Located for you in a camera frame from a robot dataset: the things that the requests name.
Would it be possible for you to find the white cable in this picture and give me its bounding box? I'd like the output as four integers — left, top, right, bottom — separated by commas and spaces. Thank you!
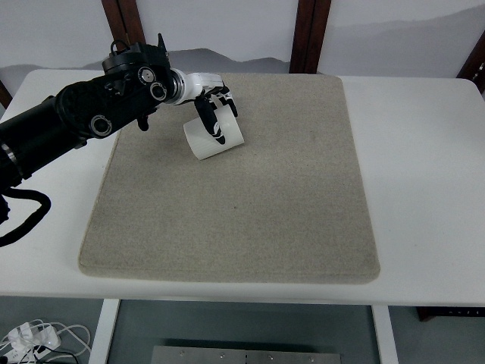
0, 318, 92, 358

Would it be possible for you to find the white ribbed cup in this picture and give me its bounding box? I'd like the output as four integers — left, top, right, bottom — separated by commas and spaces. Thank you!
183, 107, 246, 162

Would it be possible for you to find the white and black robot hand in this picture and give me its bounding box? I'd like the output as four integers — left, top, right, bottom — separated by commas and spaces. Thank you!
174, 71, 239, 147

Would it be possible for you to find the white power strip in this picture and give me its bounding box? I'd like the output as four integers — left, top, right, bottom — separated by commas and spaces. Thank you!
6, 322, 62, 359

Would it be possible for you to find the beige grey fabric mat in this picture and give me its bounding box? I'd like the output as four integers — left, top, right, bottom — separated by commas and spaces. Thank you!
77, 71, 381, 286

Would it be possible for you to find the black cable on floor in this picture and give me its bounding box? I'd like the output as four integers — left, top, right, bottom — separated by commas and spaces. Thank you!
36, 347, 83, 364

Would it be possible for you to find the white table leg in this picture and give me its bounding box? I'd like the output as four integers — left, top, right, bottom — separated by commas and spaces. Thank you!
371, 305, 399, 364
89, 299, 123, 364

